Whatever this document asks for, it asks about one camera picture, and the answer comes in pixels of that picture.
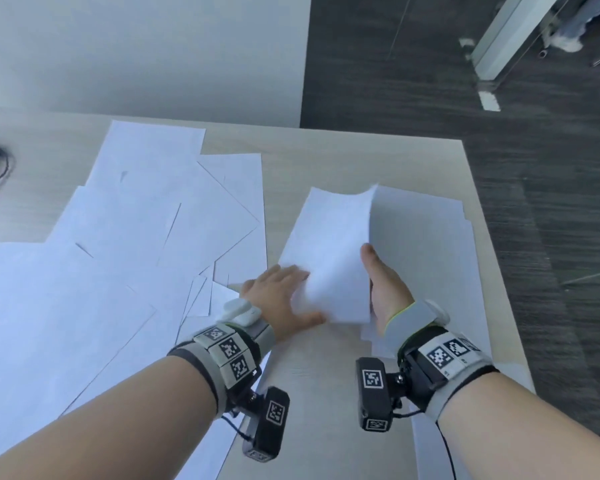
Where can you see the person's left hand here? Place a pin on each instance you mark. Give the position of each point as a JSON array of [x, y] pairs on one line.
[[275, 299]]

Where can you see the white pillar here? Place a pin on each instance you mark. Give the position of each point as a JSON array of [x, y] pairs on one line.
[[505, 34]]

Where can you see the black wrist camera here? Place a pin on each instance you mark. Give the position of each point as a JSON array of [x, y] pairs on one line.
[[270, 419], [372, 394]]

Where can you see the light wooden table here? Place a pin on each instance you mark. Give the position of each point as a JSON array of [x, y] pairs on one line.
[[330, 154]]

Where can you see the grey office chair base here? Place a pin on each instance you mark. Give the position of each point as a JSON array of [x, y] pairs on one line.
[[543, 53]]

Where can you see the person's right forearm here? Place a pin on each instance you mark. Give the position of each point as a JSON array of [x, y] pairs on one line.
[[520, 429]]

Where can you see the person's left forearm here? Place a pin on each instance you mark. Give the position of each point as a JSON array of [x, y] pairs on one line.
[[105, 424]]

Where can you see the person's right hand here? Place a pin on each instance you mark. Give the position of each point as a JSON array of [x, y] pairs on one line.
[[387, 294]]

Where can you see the stack of white sheets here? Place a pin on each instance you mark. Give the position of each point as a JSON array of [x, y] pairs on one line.
[[430, 254]]

